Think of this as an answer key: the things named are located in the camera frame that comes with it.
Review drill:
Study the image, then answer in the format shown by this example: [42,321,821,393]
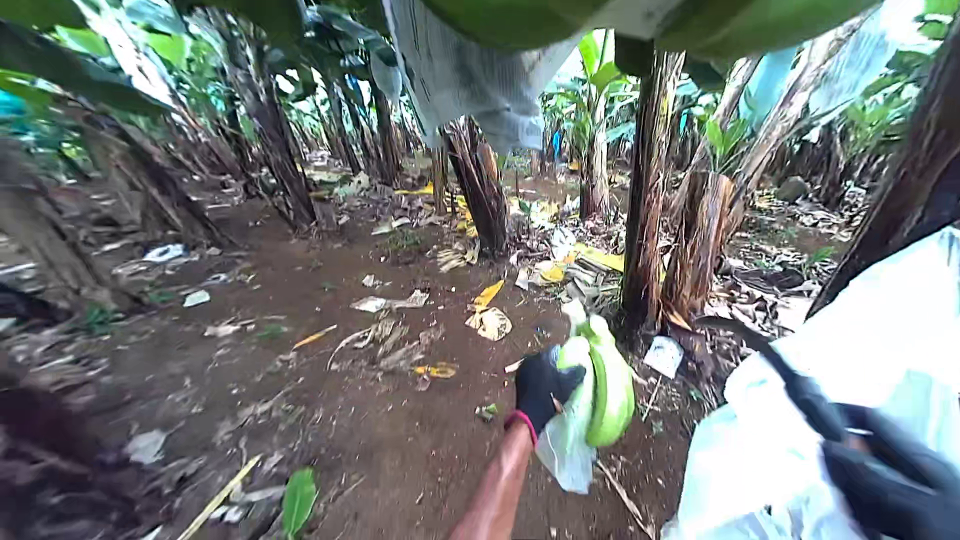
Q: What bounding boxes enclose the green banana cluster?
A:
[556,300,636,450]

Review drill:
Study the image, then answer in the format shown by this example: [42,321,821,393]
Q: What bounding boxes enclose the curled brown dry leaf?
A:
[326,315,445,373]

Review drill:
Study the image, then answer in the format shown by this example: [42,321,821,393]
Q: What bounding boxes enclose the slanting pale banana trunk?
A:
[720,7,877,240]

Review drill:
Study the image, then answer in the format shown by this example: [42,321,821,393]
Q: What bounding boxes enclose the hanging whitish plastic bag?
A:
[382,0,585,156]

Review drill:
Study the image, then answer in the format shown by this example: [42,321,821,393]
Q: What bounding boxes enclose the round yellowed dry leaf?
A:
[465,307,513,342]

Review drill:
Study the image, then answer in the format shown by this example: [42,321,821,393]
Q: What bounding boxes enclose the dark brown banana trunk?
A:
[441,115,510,256]

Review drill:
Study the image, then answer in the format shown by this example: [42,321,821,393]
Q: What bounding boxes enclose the thick dark banana trunk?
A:
[807,15,960,321]

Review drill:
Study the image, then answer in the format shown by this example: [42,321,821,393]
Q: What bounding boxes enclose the brown slanting banana trunk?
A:
[60,94,235,250]

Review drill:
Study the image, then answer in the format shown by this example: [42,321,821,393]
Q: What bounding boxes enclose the curved dark knife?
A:
[694,315,871,453]

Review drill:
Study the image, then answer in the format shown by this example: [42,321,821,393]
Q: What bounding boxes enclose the thin orange leaf strip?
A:
[292,324,339,351]

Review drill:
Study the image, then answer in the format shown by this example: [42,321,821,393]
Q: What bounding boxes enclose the greyish slanting banana trunk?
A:
[0,135,145,316]

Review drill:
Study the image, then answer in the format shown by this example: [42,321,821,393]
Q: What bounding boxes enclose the slender banana plant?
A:
[555,30,624,222]

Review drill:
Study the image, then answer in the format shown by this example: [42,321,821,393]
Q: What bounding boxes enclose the reddish brown banana trunk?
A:
[621,49,687,340]

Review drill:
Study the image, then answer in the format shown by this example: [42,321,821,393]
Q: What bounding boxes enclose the orange yellow leaf piece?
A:
[472,279,506,310]

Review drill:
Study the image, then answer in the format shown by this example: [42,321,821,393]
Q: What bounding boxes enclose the large white plastic bag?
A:
[660,226,960,540]

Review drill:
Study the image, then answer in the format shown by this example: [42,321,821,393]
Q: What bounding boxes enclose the short cut banana stump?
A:
[661,171,736,331]

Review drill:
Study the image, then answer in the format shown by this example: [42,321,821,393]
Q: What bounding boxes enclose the small green leaf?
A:
[282,467,319,538]

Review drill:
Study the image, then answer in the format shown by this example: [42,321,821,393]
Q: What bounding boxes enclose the tall slanting banana trunk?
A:
[204,6,319,232]

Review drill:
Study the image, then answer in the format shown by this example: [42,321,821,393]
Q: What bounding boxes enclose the large dark green leaf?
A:
[0,21,171,118]

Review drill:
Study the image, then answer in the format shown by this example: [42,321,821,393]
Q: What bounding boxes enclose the yellow leaf stalk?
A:
[177,454,262,540]

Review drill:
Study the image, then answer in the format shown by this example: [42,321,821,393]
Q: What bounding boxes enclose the translucent plastic sheet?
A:
[535,364,598,495]

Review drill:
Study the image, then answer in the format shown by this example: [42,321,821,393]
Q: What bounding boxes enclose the white square litter piece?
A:
[642,335,684,380]

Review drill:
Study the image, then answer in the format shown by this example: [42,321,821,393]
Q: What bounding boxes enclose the person's left forearm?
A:
[448,411,540,540]

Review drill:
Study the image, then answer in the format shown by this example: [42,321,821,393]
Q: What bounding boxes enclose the large green bananas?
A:
[421,0,883,61]

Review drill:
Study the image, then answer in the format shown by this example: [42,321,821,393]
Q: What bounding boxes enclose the person's left hand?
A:
[514,345,587,445]

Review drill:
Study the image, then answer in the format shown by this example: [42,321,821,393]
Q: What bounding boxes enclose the dry pale leaf piece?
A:
[350,289,431,314]

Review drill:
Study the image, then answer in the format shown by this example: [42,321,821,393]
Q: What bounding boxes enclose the pile of dry leaves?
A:
[510,225,627,307]

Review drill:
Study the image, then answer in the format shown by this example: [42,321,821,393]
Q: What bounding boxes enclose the bluish translucent hanging bag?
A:
[738,7,901,129]

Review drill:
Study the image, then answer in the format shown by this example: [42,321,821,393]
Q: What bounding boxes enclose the person's right hand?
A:
[820,403,960,540]

